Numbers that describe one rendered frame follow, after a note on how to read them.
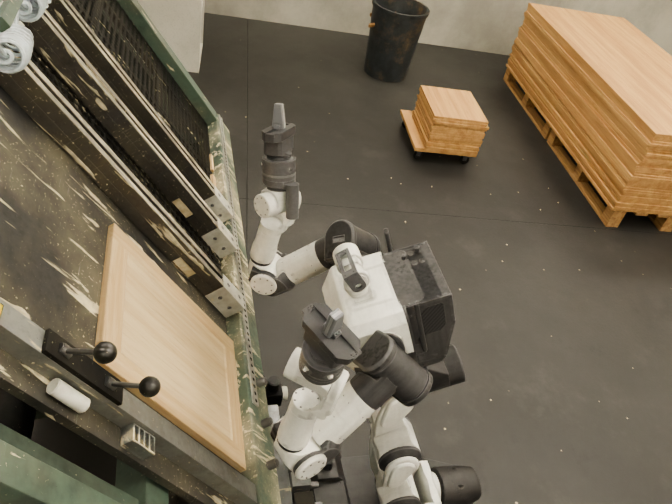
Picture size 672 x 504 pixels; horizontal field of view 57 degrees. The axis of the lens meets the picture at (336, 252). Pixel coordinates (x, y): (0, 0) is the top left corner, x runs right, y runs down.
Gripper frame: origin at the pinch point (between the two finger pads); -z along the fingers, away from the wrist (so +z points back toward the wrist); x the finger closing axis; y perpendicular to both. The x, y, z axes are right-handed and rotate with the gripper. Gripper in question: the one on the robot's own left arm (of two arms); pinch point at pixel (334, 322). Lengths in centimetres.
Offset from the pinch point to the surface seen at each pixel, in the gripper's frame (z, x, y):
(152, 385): 14.7, 15.0, -27.3
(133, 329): 38, 38, -20
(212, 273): 69, 55, 13
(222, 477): 56, 3, -22
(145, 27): 77, 171, 64
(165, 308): 52, 45, -8
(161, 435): 36.7, 13.4, -28.7
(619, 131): 193, 42, 354
